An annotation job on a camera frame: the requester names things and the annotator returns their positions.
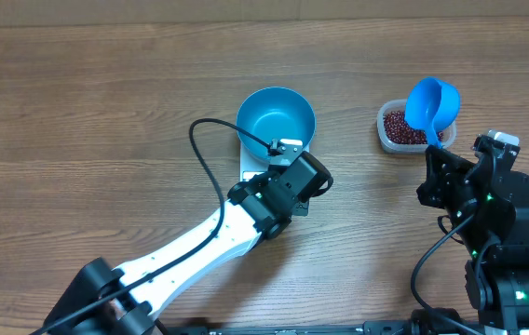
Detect blue plastic scoop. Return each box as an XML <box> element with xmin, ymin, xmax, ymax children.
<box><xmin>404</xmin><ymin>77</ymin><xmax>461</xmax><ymax>148</ymax></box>

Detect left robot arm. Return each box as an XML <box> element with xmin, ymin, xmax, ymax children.
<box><xmin>39</xmin><ymin>152</ymin><xmax>332</xmax><ymax>334</ymax></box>

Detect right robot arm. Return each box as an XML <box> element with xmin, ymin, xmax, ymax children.
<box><xmin>416</xmin><ymin>141</ymin><xmax>529</xmax><ymax>334</ymax></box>

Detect teal plastic bowl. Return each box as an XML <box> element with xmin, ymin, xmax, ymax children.
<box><xmin>236</xmin><ymin>87</ymin><xmax>317</xmax><ymax>147</ymax></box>

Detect white digital kitchen scale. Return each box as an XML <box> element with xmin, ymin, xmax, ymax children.
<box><xmin>239</xmin><ymin>144</ymin><xmax>309</xmax><ymax>181</ymax></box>

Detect clear plastic container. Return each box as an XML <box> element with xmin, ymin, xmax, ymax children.
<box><xmin>376</xmin><ymin>98</ymin><xmax>457</xmax><ymax>154</ymax></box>

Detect red beans in container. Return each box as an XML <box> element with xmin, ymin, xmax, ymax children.
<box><xmin>383</xmin><ymin>110</ymin><xmax>427</xmax><ymax>145</ymax></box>

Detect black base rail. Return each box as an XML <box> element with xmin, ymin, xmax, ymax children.
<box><xmin>166</xmin><ymin>319</ymin><xmax>456</xmax><ymax>335</ymax></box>

